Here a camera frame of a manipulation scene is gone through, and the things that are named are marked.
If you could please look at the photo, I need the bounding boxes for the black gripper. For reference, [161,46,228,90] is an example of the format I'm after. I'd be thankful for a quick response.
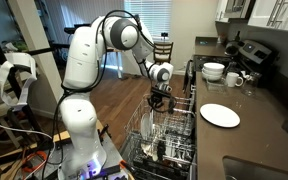
[147,88,172,114]

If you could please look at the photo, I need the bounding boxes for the wooden chair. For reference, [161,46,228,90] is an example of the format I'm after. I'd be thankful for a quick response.
[152,41,174,66]

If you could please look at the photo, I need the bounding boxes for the black clamp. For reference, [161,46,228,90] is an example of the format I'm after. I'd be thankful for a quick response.
[97,123,112,139]

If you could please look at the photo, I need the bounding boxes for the clear glass food container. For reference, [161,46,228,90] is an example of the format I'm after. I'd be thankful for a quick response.
[204,78,228,94]

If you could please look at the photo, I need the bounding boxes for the white ceramic bowl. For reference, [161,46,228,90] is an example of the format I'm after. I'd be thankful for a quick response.
[202,62,226,75]
[202,72,223,83]
[201,68,224,78]

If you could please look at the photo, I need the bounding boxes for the grey robot mounting table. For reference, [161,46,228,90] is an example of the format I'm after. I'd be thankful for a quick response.
[43,133,132,180]

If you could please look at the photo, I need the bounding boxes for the white ceramic mug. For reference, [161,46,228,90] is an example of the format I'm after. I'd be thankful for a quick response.
[225,71,244,88]

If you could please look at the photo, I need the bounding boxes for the white window blinds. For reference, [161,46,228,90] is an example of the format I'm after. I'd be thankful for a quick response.
[123,0,173,43]

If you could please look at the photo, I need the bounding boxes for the clear glass jar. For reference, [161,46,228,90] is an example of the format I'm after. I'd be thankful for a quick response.
[242,72,262,98]

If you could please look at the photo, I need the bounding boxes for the dark bottle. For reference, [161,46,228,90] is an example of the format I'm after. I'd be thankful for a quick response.
[234,30,242,43]

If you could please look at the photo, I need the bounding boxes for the black electric stove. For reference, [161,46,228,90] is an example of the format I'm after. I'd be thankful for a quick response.
[183,39,280,94]

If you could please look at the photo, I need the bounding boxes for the stainless steel sink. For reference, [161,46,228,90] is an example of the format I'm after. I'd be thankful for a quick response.
[222,155,288,180]

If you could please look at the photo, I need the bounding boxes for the metal wire dishwasher rack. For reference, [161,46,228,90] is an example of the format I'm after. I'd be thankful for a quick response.
[118,93,197,180]

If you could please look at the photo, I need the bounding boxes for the orange handled clamp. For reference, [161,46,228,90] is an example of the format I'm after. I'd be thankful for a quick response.
[118,159,133,173]

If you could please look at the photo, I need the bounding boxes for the orange cable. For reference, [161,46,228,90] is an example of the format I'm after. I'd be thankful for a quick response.
[19,150,48,174]

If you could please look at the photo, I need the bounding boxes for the white webbing strap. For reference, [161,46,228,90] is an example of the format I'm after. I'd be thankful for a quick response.
[0,51,38,113]

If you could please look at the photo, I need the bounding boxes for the white cable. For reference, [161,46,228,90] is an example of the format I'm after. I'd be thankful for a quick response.
[0,114,53,141]

